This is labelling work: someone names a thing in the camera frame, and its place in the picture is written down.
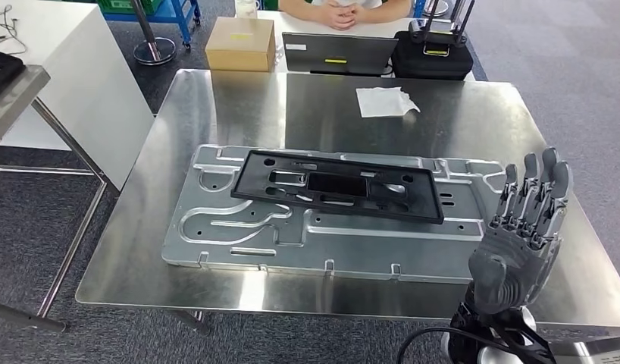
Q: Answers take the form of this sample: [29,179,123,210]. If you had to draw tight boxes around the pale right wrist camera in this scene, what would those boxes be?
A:
[550,335,620,364]

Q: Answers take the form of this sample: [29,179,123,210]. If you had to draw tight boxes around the device with metal rods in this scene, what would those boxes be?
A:
[408,0,477,57]

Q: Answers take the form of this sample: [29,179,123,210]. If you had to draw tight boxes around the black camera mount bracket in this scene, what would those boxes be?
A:
[493,321,559,364]

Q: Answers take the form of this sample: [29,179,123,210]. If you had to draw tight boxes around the white cabinet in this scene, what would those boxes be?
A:
[0,0,155,191]

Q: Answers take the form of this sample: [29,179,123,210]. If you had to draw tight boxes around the person's right hand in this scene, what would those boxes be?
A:
[320,1,349,30]

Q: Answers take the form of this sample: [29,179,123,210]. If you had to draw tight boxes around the chrome stanchion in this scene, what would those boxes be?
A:
[130,0,177,66]

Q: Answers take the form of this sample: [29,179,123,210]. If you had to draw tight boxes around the person's left hand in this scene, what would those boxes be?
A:
[343,1,369,26]

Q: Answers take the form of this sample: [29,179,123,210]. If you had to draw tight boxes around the brown cardboard box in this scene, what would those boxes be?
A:
[205,16,277,73]

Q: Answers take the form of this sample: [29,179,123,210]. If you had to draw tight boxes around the white desk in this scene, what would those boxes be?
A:
[209,10,477,83]

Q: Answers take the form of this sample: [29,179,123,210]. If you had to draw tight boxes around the small steel table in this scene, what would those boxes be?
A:
[0,64,121,334]

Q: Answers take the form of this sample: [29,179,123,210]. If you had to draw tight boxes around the steel workbench table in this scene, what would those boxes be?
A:
[74,69,620,335]

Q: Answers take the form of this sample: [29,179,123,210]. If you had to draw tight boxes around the blue metal shelf rack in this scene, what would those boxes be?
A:
[101,0,203,49]

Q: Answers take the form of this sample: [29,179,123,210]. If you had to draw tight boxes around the thin black wires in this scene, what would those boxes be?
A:
[0,5,27,55]

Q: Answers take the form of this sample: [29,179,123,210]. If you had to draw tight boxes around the black item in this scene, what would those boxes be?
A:
[0,47,27,104]

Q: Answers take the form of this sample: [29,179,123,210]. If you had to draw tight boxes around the black plastic frame part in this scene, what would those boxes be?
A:
[230,149,446,225]

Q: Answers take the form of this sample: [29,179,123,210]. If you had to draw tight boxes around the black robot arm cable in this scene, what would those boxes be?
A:
[396,326,522,364]

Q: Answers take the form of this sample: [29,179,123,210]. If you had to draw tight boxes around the green plastic crate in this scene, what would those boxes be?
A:
[96,0,163,15]

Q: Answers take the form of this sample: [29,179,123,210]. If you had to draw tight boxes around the black carry case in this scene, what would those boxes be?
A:
[391,30,474,81]

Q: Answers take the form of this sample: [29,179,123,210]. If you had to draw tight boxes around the white tissue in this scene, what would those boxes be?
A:
[355,86,421,119]

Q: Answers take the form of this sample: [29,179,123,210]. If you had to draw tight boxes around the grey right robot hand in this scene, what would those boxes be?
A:
[468,146,575,316]

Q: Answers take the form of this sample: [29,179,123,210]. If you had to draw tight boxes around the aluminium fixture plate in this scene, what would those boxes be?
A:
[161,144,509,285]

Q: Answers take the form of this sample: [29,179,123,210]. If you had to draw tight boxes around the dark grey laptop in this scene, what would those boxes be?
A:
[282,32,399,77]

